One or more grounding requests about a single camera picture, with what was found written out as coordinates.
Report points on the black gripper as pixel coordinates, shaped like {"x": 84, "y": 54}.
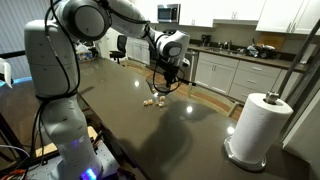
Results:
{"x": 171, "y": 70}

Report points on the small tan round object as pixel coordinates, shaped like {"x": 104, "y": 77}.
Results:
{"x": 153, "y": 90}
{"x": 161, "y": 104}
{"x": 150, "y": 101}
{"x": 156, "y": 102}
{"x": 162, "y": 98}
{"x": 145, "y": 103}

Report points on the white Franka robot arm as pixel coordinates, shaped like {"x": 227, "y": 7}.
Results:
{"x": 63, "y": 126}

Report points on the stainless steel dishwasher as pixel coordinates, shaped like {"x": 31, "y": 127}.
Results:
{"x": 193, "y": 65}

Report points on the black coffee maker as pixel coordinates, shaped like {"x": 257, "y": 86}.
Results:
{"x": 206, "y": 40}

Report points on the white lower kitchen cabinets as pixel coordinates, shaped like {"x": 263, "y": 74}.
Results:
{"x": 233, "y": 75}

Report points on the black office chair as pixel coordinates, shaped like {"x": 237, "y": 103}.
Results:
{"x": 118, "y": 50}

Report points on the chrome sink faucet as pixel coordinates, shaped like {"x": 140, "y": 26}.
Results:
{"x": 226, "y": 45}

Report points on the steel microwave oven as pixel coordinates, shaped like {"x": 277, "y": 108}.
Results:
{"x": 168, "y": 13}

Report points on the white upper cabinet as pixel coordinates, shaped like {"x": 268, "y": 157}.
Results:
{"x": 196, "y": 13}
{"x": 290, "y": 15}

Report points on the tissue box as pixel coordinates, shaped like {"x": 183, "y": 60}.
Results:
{"x": 83, "y": 55}

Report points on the pile of kitchen clutter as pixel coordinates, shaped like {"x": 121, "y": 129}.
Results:
{"x": 261, "y": 50}

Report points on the white paper towel roll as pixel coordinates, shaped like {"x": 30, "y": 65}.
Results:
{"x": 258, "y": 130}

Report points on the wooden cutting board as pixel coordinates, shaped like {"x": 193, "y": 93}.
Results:
{"x": 274, "y": 40}

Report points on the silver paper towel holder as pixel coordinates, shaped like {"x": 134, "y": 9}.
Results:
{"x": 246, "y": 164}

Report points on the dark metal tripod legs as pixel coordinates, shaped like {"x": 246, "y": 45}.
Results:
{"x": 300, "y": 55}

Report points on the blue mat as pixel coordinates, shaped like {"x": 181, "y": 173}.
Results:
{"x": 20, "y": 81}

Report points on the white plastic device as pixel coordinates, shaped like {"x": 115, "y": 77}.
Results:
{"x": 6, "y": 71}

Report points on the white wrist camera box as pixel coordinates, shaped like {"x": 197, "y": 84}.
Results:
{"x": 185, "y": 62}

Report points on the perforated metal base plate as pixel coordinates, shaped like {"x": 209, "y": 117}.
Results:
{"x": 107, "y": 160}

